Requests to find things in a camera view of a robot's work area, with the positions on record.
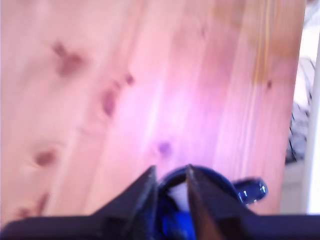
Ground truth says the black mug with white lettering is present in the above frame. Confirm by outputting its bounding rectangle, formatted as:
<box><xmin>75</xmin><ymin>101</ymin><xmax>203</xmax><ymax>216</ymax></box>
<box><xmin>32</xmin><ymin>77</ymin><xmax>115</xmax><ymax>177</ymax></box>
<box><xmin>154</xmin><ymin>166</ymin><xmax>269</xmax><ymax>240</ymax></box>

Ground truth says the dark patterned rug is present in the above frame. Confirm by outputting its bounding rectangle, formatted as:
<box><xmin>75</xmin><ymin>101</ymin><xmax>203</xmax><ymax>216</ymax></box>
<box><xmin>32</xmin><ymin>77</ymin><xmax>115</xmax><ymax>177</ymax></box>
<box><xmin>285</xmin><ymin>57</ymin><xmax>314</xmax><ymax>165</ymax></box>

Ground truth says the white furniture leg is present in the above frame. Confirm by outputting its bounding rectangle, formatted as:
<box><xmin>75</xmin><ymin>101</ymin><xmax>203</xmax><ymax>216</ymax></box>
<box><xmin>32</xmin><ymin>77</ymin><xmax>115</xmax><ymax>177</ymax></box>
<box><xmin>303</xmin><ymin>37</ymin><xmax>320</xmax><ymax>215</ymax></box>

